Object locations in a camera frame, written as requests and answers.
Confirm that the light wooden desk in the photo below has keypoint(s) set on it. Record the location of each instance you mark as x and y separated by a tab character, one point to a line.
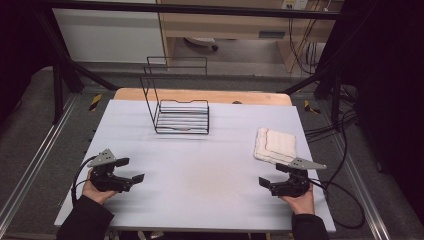
233	25

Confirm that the yellow black tape strip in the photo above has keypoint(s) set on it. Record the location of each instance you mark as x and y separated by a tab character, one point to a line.
310	107
95	102

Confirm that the person's left hand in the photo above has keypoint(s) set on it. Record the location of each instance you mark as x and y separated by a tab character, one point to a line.
93	194

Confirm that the white cabinet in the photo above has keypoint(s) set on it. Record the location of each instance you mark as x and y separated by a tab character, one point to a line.
106	35

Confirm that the black metal frame stand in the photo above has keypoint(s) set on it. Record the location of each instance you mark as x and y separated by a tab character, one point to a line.
60	76
336	96

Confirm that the black horizontal frame bar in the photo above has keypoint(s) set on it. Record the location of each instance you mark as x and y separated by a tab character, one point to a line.
200	9

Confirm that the white towel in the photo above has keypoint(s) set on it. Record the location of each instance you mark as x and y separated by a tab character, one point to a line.
275	145

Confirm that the white chair base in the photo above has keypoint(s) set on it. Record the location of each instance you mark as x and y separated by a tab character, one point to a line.
201	41

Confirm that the white foam mat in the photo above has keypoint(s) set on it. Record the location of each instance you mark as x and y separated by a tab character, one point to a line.
186	166

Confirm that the person's right hand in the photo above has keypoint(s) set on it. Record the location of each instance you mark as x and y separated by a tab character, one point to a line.
302	204

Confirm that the white power strip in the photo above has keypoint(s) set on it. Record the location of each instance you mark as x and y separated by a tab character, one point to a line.
295	4

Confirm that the aluminium floor rail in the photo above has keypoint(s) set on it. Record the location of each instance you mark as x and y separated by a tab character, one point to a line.
363	186
36	156

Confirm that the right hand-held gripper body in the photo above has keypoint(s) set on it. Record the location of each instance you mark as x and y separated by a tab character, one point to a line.
293	186

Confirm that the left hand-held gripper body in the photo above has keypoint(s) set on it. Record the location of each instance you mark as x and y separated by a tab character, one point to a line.
107	181

